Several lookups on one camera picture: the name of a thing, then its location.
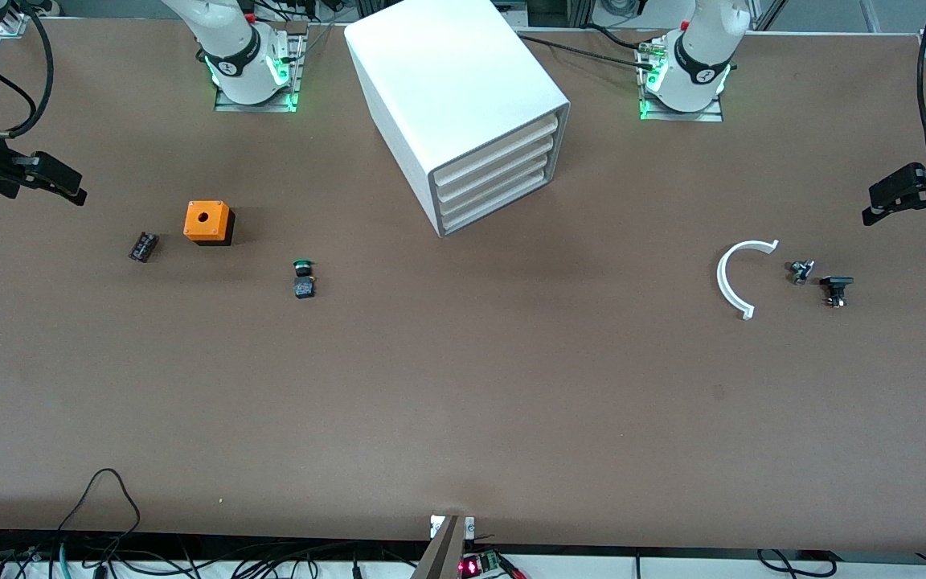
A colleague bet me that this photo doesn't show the orange box with hole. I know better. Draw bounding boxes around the orange box with hole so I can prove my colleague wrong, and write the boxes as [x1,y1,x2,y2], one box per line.
[182,200,236,247]

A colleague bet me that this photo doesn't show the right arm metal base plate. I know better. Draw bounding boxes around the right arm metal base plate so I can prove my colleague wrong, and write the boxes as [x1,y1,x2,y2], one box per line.
[214,32,308,113]

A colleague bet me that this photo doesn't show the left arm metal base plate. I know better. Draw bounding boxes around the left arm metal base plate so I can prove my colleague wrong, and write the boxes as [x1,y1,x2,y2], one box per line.
[636,40,725,123]

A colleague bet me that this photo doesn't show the black cable to arm base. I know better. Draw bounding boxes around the black cable to arm base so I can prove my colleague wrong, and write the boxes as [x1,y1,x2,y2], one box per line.
[515,24,658,72]

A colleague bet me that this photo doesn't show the black cable bundle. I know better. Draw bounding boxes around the black cable bundle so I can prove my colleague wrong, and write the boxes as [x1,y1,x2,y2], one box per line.
[0,527,432,579]

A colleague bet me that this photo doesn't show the black looped table cable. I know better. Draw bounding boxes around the black looped table cable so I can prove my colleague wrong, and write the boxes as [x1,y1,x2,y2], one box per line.
[55,468,142,536]

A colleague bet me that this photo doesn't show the white plastic drawer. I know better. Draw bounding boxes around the white plastic drawer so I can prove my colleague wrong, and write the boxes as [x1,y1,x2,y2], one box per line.
[439,154,551,221]
[440,170,548,234]
[432,114,560,191]
[436,137,554,207]

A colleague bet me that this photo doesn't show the black coiled floor cable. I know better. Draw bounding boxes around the black coiled floor cable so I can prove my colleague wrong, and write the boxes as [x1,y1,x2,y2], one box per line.
[756,549,838,578]

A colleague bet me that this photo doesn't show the white drawer cabinet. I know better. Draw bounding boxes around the white drawer cabinet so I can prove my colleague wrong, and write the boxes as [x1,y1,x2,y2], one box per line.
[344,0,572,239]

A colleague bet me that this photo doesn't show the camera stand post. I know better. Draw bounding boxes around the camera stand post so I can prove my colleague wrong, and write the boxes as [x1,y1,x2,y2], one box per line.
[411,515,477,579]

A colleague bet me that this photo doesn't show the circuit board red light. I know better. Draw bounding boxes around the circuit board red light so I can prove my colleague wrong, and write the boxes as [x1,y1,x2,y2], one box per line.
[459,551,525,579]

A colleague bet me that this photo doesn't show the white curved plastic piece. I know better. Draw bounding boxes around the white curved plastic piece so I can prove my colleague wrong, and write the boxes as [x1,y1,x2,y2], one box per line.
[716,239,780,321]

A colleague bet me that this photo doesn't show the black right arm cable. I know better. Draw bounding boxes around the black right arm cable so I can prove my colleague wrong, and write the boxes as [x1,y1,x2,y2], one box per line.
[0,4,55,139]

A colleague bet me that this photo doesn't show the black push button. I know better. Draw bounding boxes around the black push button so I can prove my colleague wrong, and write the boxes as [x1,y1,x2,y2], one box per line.
[820,276,855,308]

